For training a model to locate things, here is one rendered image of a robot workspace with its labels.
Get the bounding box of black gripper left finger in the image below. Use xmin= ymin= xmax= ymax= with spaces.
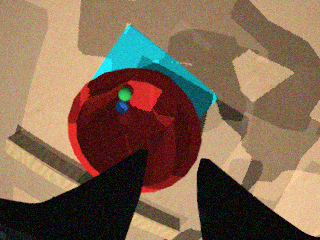
xmin=0 ymin=149 xmax=148 ymax=240

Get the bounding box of green marble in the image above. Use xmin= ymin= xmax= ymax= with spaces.
xmin=119 ymin=87 xmax=132 ymax=101

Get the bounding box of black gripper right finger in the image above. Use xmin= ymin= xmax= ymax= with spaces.
xmin=196 ymin=157 xmax=320 ymax=240

